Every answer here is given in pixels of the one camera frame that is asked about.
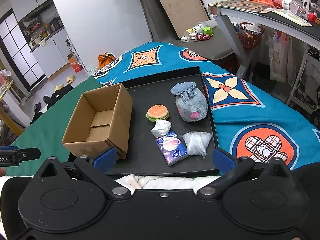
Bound clear plastic bag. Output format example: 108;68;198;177
182;132;213;158

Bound grey plush mouse toy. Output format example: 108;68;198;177
175;88;208;122

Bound white soft bundle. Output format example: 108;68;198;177
151;119;171;138

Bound plush hamburger toy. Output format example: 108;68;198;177
146;105;170;122

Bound blue patterned fabric pouch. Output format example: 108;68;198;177
171;81;196;102

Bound blue patterned blanket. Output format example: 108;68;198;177
91;42;319;169

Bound black plastic tray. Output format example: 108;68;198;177
108;67;217;177

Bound yellow slippers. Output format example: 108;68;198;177
55;75;75;92

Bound orange cardboard box on floor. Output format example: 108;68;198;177
67;53;82;73

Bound orange bag on floor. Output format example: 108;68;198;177
98;53;116;68

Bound red plastic basket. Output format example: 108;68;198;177
236;22;265;51

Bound green cup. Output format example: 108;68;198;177
202;27;213;37

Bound white plastic jar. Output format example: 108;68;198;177
184;22;206;37

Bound white kitchen cabinet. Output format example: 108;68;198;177
9;0;86;79

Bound white desk with black top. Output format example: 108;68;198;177
208;0;319;79

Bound large framed board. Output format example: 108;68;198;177
156;0;210;40

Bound clear plastic bottle red label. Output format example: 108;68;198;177
268;0;316;22

